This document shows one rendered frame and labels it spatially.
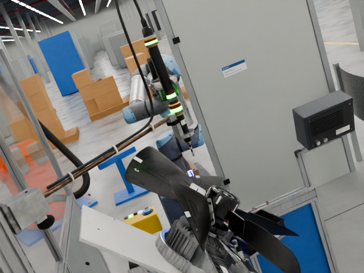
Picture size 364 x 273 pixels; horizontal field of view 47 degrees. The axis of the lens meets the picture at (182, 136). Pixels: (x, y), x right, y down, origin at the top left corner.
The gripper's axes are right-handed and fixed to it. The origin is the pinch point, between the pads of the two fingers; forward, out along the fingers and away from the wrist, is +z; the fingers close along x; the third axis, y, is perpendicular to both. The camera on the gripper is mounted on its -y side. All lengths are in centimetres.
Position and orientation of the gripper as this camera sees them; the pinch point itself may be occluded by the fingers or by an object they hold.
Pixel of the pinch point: (167, 83)
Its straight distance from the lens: 144.7
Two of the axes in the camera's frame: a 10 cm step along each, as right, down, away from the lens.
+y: 3.4, 9.0, 2.9
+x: -9.2, 3.8, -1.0
